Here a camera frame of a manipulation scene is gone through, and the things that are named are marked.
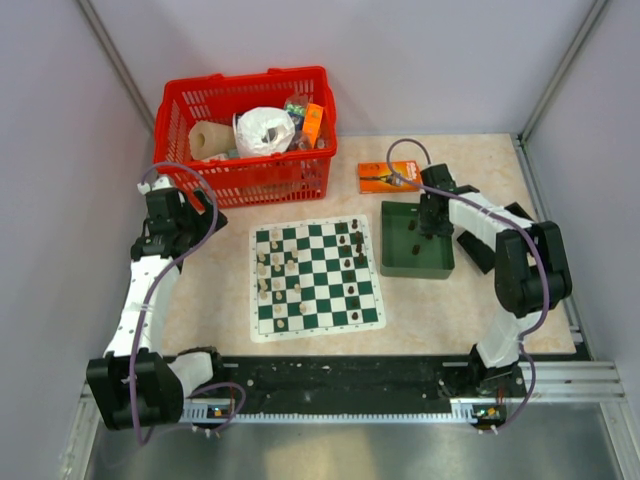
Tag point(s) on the orange carton in basket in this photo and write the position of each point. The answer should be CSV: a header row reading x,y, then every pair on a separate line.
x,y
312,122

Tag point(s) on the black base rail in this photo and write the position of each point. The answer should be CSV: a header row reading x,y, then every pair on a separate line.
x,y
361,384

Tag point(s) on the orange razor box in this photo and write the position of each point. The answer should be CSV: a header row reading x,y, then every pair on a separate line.
x,y
377,178

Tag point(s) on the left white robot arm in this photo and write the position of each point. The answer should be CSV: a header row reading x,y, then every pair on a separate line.
x,y
133,384

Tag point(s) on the red plastic shopping basket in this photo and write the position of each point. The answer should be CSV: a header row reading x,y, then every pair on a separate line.
x,y
292,176

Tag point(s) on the green piece tray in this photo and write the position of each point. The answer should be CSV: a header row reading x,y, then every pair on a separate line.
x,y
435,260

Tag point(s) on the green white chess mat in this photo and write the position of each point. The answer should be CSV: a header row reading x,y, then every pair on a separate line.
x,y
298,287

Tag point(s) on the green snack packet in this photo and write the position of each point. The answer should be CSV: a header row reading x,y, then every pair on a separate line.
x,y
296,107

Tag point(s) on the beige paper roll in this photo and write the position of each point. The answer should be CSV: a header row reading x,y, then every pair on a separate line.
x,y
208,139

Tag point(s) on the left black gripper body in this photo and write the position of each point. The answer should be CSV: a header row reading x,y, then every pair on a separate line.
x,y
194,225

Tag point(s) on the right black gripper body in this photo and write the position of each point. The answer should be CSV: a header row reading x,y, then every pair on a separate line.
x,y
431,225

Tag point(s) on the black tray lid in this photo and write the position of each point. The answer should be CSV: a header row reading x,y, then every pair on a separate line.
x,y
479,253

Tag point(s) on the white toilet paper roll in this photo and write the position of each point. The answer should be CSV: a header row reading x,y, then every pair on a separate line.
x,y
262,132

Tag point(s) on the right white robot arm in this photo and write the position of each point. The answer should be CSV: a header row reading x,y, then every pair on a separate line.
x,y
531,272

